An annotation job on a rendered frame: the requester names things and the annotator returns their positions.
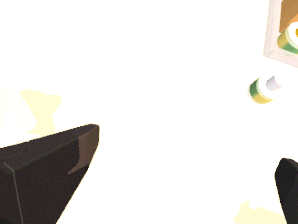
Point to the orange box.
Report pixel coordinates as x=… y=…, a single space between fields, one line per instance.
x=289 y=14

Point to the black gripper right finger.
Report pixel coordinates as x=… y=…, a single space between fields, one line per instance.
x=286 y=180

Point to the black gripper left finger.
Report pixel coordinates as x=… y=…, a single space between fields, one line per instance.
x=39 y=177

